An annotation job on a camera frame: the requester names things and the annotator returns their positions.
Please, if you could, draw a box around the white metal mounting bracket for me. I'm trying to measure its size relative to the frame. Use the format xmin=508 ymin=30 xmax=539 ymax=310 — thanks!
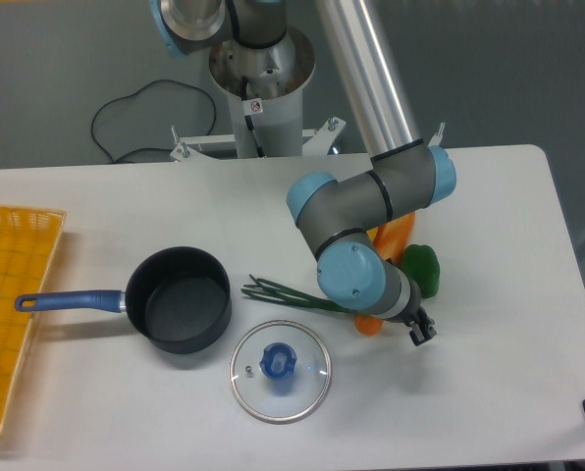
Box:
xmin=168 ymin=116 xmax=447 ymax=163

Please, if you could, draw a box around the black saucepan blue handle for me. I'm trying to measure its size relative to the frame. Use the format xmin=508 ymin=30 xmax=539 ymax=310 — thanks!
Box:
xmin=14 ymin=246 xmax=232 ymax=354

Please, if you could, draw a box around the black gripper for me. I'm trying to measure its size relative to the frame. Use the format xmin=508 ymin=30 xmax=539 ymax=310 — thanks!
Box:
xmin=396 ymin=279 xmax=437 ymax=346

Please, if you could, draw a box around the green bell pepper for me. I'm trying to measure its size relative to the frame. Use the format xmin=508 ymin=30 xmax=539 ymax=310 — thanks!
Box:
xmin=399 ymin=244 xmax=441 ymax=298

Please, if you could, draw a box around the glass lid blue knob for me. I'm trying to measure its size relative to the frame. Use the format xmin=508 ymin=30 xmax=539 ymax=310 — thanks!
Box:
xmin=229 ymin=320 xmax=332 ymax=425

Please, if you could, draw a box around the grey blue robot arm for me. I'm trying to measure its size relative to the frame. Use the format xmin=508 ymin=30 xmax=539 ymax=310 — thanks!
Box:
xmin=149 ymin=1 xmax=456 ymax=344

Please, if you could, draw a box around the yellow plastic basket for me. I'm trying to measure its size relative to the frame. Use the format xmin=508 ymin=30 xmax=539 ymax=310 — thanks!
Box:
xmin=0 ymin=205 xmax=67 ymax=435

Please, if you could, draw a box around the black cable on floor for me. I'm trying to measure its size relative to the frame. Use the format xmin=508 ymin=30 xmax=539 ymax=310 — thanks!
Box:
xmin=90 ymin=79 xmax=218 ymax=164

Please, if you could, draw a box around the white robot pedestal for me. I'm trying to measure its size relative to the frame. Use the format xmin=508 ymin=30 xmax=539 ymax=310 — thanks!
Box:
xmin=209 ymin=26 xmax=315 ymax=159

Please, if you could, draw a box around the orange carrot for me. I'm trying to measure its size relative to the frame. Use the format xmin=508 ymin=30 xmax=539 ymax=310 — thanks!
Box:
xmin=354 ymin=213 xmax=416 ymax=337

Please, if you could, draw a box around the green onion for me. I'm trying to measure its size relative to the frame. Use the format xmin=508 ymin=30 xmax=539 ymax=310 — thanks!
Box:
xmin=240 ymin=275 xmax=353 ymax=314

